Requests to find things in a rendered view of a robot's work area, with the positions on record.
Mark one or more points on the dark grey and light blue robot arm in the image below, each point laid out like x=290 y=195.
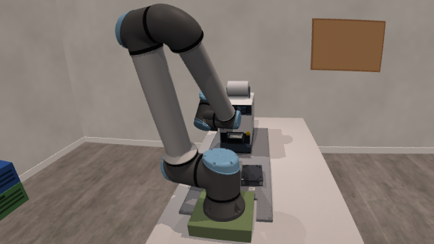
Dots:
x=217 y=170

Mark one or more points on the dark grey rectangular frame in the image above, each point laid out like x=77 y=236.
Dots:
x=253 y=173

